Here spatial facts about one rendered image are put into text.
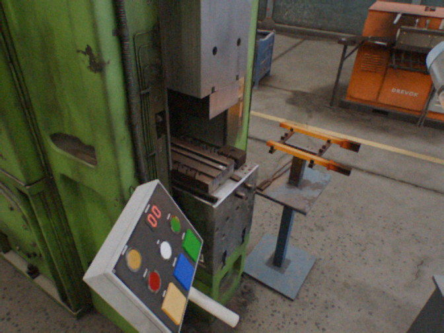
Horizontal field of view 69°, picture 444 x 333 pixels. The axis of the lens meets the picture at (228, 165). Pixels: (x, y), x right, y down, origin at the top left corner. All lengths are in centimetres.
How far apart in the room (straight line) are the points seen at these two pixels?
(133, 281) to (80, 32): 65
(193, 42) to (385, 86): 388
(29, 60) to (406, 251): 255
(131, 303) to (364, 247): 206
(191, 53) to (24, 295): 183
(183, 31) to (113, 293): 75
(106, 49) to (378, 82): 409
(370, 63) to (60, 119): 394
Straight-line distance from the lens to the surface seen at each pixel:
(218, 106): 119
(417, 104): 479
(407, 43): 445
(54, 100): 134
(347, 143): 177
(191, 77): 109
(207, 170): 138
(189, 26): 105
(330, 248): 254
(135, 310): 86
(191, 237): 104
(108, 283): 80
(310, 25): 895
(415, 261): 273
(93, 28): 95
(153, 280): 87
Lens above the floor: 179
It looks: 34 degrees down
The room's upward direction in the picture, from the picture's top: 3 degrees clockwise
